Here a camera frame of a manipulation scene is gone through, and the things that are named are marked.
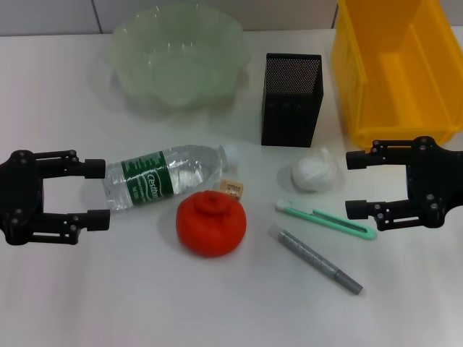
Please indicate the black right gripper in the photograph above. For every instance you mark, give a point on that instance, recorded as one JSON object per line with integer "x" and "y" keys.
{"x": 434, "y": 180}

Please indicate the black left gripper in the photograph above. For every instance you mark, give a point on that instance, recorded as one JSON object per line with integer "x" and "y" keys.
{"x": 20, "y": 195}

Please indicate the green utility knife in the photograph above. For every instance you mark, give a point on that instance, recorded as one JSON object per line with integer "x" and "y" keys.
{"x": 325, "y": 218}

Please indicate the white paper ball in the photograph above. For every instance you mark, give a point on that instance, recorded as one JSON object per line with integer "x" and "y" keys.
{"x": 311, "y": 174}

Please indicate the clear water bottle green label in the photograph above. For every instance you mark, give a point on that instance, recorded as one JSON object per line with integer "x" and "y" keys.
{"x": 152, "y": 179}

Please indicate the grey marker pen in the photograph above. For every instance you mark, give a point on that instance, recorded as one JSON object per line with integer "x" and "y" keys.
{"x": 311, "y": 256}

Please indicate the red-orange toy orange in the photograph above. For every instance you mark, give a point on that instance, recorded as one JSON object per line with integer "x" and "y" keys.
{"x": 211, "y": 226}

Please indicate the small cork piece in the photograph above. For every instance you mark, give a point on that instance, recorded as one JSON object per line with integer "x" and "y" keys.
{"x": 233, "y": 188}

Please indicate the black mesh pen holder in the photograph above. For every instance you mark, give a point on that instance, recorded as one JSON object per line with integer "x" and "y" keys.
{"x": 289, "y": 119}

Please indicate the green glass fruit bowl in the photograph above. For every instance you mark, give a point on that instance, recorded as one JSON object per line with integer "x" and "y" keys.
{"x": 181, "y": 72}

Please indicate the yellow plastic bin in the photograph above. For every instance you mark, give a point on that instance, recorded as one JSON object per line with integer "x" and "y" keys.
{"x": 398, "y": 90}

